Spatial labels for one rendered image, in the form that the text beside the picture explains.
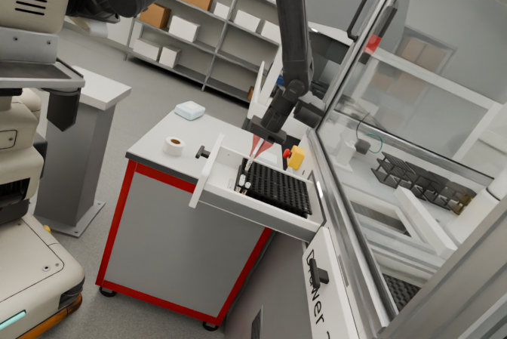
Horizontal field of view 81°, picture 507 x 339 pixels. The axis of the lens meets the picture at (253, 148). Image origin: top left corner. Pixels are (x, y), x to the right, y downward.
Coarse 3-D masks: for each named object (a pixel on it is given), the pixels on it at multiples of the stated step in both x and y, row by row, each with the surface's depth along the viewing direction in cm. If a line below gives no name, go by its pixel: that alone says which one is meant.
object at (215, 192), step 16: (224, 160) 99; (240, 160) 99; (256, 160) 99; (208, 176) 90; (224, 176) 93; (208, 192) 76; (224, 192) 76; (224, 208) 78; (240, 208) 78; (256, 208) 78; (272, 208) 77; (320, 208) 87; (272, 224) 79; (288, 224) 79; (304, 224) 79; (320, 224) 80; (304, 240) 81
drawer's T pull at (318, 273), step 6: (312, 258) 63; (312, 264) 61; (312, 270) 60; (318, 270) 60; (324, 270) 61; (312, 276) 59; (318, 276) 59; (324, 276) 60; (312, 282) 58; (318, 282) 57; (324, 282) 59; (318, 288) 57
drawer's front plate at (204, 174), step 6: (222, 138) 95; (216, 144) 89; (216, 150) 85; (210, 156) 81; (216, 156) 90; (210, 162) 78; (204, 168) 74; (210, 168) 76; (204, 174) 72; (198, 180) 73; (204, 180) 73; (198, 186) 74; (198, 192) 74; (192, 198) 75; (198, 198) 75; (192, 204) 76
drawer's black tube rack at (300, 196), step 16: (256, 176) 88; (272, 176) 92; (288, 176) 97; (240, 192) 82; (256, 192) 80; (272, 192) 84; (288, 192) 87; (304, 192) 91; (288, 208) 85; (304, 208) 82
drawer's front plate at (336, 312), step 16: (320, 240) 71; (304, 256) 76; (320, 256) 67; (304, 272) 72; (336, 272) 60; (320, 288) 62; (336, 288) 56; (336, 304) 54; (320, 320) 57; (336, 320) 52; (352, 320) 50; (320, 336) 55; (336, 336) 50; (352, 336) 47
